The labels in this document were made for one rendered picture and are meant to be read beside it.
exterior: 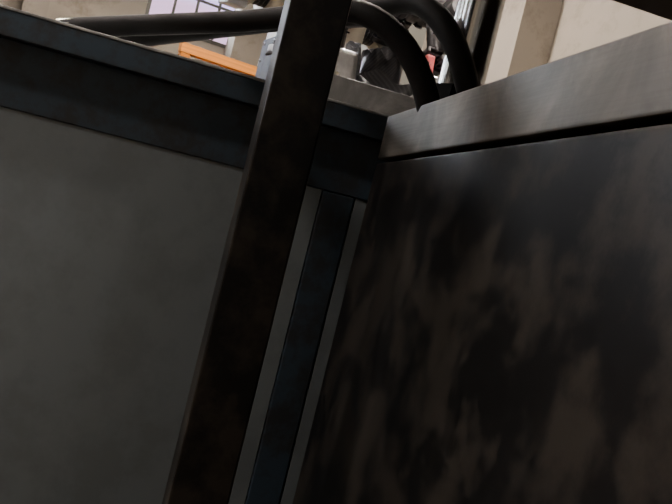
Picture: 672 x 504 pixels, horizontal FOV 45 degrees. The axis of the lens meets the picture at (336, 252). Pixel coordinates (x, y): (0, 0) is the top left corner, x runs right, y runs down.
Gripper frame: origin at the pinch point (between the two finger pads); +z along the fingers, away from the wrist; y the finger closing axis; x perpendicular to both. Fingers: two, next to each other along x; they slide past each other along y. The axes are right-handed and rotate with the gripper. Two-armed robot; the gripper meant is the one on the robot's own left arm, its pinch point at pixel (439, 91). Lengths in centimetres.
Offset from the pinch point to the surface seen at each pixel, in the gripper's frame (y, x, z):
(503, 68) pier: 226, 230, -229
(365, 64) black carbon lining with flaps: -35.3, -25.7, 21.1
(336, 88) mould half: -46, -34, 35
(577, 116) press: -59, -96, 77
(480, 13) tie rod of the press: -42, -66, 41
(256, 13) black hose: -65, -48, 38
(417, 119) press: -50, -63, 57
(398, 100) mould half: -35, -37, 35
